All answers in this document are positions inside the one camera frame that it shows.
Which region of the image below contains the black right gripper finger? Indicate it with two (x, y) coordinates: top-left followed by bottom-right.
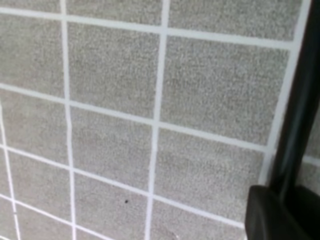
(244, 185), (320, 240)

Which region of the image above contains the black pen silver tip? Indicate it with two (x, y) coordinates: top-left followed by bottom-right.
(269, 0), (320, 200)

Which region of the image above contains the grey grid tablecloth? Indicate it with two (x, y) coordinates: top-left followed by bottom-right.
(0, 0), (311, 240)

